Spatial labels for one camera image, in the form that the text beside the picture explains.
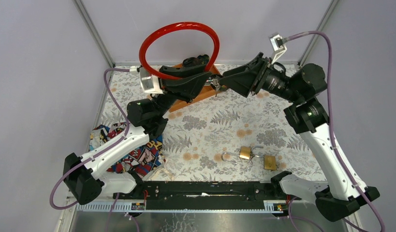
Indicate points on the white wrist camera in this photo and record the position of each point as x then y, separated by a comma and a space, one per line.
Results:
278, 46
150, 84

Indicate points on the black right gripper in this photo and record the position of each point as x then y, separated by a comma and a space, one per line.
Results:
242, 83

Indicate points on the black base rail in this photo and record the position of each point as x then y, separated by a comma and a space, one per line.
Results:
211, 196

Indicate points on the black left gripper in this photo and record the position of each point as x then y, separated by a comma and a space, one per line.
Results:
165, 84

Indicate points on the dark green rolled sock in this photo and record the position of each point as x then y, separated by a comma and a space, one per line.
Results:
203, 60

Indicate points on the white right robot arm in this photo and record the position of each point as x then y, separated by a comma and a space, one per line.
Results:
345, 192

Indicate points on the brass padlock right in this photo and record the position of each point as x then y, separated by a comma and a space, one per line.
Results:
269, 162

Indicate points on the colourful comic print cloth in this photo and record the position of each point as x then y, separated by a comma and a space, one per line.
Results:
142, 160

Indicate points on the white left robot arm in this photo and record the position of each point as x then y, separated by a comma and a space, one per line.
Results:
86, 176

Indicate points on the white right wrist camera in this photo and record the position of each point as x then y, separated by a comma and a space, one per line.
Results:
278, 46

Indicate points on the brass padlock with long shackle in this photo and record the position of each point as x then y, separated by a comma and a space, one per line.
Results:
245, 153

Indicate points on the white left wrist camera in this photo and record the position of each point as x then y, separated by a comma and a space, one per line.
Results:
150, 84

